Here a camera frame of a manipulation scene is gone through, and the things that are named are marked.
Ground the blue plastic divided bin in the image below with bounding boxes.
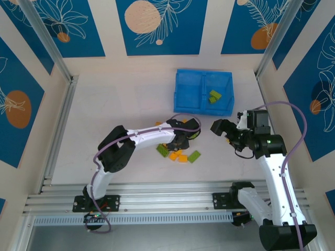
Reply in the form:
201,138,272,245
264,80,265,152
173,68,234,117

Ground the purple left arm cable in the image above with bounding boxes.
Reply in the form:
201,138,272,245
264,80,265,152
85,115,202,233

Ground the aluminium frame post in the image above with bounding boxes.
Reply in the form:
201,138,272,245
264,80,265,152
255,0,299,78
18,0,74,83

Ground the grey slotted cable duct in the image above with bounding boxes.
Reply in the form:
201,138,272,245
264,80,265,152
32,211,234,227

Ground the wide aluminium base rail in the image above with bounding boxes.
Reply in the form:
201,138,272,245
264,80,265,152
23,181,315,214

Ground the blue poster cream circle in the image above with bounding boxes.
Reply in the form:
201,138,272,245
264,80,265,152
116,0,209,56

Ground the small electronics board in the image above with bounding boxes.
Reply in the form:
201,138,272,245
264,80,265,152
232,211,256,227
83,213,105,224

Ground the thin black camera cable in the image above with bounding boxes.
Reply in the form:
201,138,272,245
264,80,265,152
234,146,256,159

